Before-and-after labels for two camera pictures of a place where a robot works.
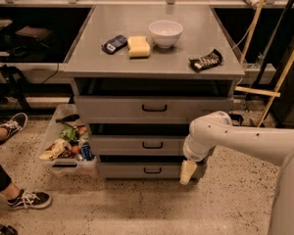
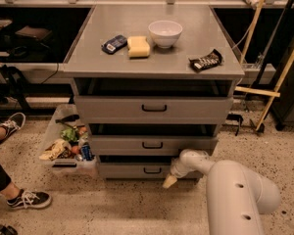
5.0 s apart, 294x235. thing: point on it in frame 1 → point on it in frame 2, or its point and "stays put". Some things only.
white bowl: [165, 32] stays put
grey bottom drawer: [140, 170] stays put
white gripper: [191, 155] → [174, 171]
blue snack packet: [111, 46] stays put
